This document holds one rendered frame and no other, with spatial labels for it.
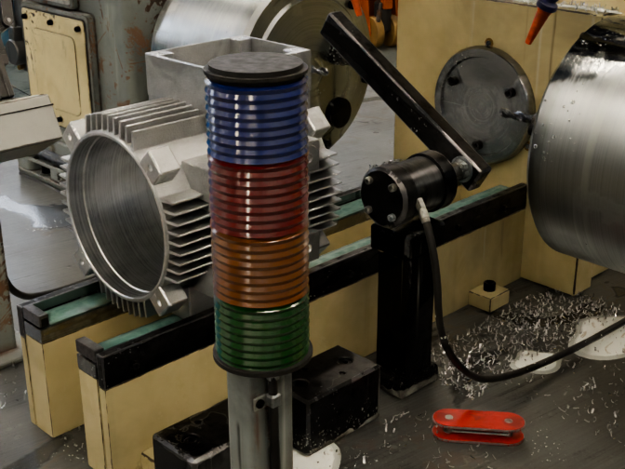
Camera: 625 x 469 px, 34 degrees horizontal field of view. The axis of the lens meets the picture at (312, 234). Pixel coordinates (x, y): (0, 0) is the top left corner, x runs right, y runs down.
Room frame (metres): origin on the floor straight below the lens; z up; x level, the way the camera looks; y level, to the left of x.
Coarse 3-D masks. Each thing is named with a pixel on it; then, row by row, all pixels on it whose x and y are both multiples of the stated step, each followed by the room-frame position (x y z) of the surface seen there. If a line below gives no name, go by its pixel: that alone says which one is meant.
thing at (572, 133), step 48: (576, 48) 0.96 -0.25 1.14; (624, 48) 0.93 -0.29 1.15; (576, 96) 0.92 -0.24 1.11; (624, 96) 0.89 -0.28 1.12; (576, 144) 0.89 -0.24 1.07; (624, 144) 0.86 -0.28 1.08; (528, 192) 0.93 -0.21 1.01; (576, 192) 0.89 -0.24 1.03; (624, 192) 0.85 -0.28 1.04; (576, 240) 0.91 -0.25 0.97; (624, 240) 0.86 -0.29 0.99
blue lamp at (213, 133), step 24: (216, 96) 0.55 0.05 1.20; (240, 96) 0.55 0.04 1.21; (264, 96) 0.55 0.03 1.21; (288, 96) 0.55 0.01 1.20; (216, 120) 0.56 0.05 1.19; (240, 120) 0.55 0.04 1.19; (264, 120) 0.55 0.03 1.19; (288, 120) 0.55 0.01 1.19; (216, 144) 0.56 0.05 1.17; (240, 144) 0.55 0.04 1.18; (264, 144) 0.55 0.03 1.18; (288, 144) 0.55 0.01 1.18
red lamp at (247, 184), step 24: (216, 168) 0.56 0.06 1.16; (240, 168) 0.55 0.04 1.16; (264, 168) 0.55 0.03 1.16; (288, 168) 0.55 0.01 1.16; (216, 192) 0.56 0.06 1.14; (240, 192) 0.55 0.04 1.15; (264, 192) 0.55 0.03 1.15; (288, 192) 0.55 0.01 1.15; (216, 216) 0.56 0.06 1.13; (240, 216) 0.55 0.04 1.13; (264, 216) 0.55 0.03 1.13; (288, 216) 0.55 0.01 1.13
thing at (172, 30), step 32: (192, 0) 1.35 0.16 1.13; (224, 0) 1.31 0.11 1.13; (256, 0) 1.28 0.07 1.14; (288, 0) 1.29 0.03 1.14; (320, 0) 1.33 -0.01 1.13; (160, 32) 1.35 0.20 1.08; (192, 32) 1.31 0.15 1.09; (224, 32) 1.27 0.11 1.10; (256, 32) 1.25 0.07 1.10; (288, 32) 1.29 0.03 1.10; (320, 64) 1.33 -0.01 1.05; (320, 96) 1.33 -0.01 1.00; (352, 96) 1.37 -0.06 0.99
